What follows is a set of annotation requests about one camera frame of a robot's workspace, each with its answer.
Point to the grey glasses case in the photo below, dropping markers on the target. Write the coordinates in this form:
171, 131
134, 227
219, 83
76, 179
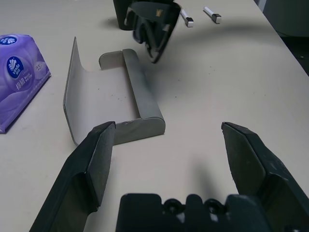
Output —
96, 96

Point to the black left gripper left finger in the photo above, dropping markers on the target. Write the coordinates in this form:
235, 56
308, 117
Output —
79, 169

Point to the black sunglasses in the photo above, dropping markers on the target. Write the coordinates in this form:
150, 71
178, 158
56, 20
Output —
154, 31

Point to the white marker with black cap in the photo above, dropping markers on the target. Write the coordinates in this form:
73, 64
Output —
187, 18
212, 14

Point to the black plastic cup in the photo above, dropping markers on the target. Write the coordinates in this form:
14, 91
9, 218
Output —
118, 14

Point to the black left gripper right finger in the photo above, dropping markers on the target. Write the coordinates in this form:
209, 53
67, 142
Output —
260, 164

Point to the purple tissue pack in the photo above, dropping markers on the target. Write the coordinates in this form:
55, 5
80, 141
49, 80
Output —
19, 84

